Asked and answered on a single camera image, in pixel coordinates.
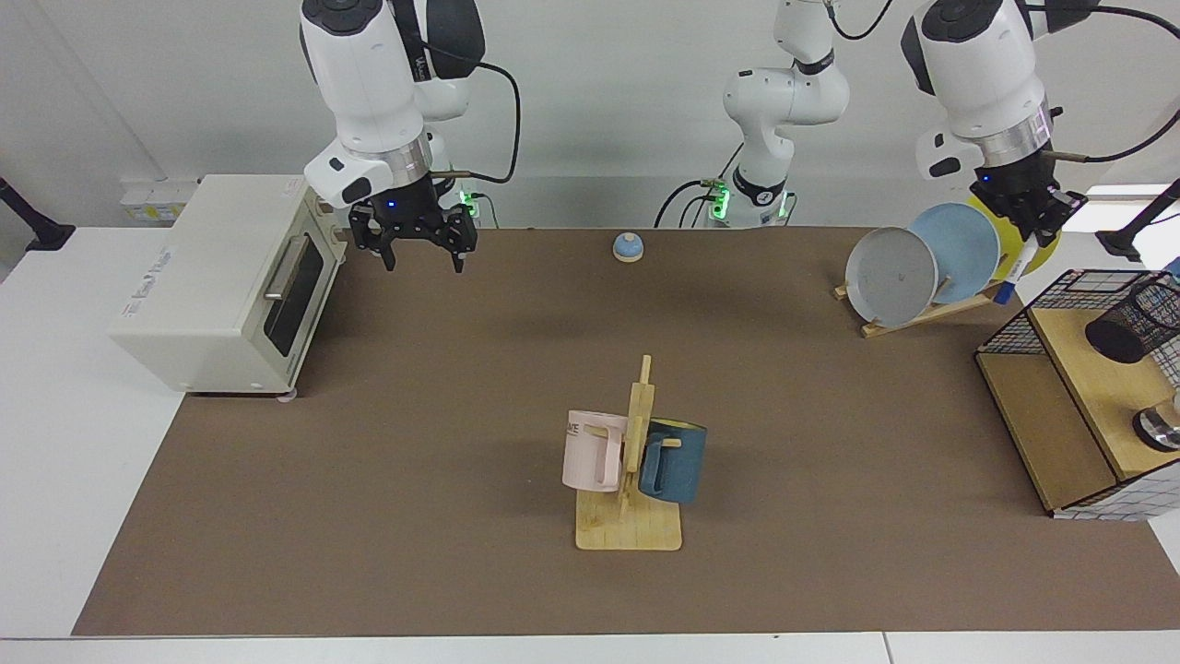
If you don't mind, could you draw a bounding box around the white marker with blue cap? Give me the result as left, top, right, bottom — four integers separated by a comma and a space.
996, 242, 1039, 305

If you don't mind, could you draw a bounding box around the black mesh pen holder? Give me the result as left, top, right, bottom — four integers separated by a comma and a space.
1084, 281, 1180, 365

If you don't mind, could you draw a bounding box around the yellow plate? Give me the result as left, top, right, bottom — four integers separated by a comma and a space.
966, 192, 1063, 280

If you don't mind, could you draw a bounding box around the light blue plate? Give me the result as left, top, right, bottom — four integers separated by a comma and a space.
908, 203, 1002, 305

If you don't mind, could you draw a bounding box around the wooden plate rack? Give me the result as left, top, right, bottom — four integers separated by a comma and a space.
832, 277, 1013, 339

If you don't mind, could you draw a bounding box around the grey plate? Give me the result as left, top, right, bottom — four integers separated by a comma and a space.
844, 227, 939, 327

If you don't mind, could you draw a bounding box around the pale toaster oven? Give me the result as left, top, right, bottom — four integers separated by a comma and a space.
109, 173, 349, 399

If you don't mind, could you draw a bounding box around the silver round metal object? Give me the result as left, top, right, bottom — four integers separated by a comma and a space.
1132, 392, 1180, 453

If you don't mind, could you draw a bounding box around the pink cup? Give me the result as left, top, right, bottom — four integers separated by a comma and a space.
561, 409, 630, 493

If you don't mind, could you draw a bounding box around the brown table cloth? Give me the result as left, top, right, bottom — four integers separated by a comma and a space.
72, 226, 1180, 637

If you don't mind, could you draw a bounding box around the white checkered cloth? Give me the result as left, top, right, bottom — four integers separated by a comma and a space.
1051, 456, 1180, 523

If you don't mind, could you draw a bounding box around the dark blue cup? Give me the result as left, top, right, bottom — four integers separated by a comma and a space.
638, 419, 709, 505

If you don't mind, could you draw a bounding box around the wooden cup stand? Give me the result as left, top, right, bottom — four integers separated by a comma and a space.
575, 355, 684, 552

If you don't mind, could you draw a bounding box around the black clamp mount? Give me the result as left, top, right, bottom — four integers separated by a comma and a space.
0, 177, 77, 252
1095, 178, 1180, 262

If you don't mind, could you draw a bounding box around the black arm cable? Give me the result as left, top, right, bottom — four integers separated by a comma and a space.
1023, 0, 1180, 164
406, 0, 523, 185

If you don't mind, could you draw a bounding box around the wire basket with wooden floor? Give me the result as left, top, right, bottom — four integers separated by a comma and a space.
975, 268, 1180, 519

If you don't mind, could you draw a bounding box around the black base cable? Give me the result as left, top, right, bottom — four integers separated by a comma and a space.
654, 143, 746, 229

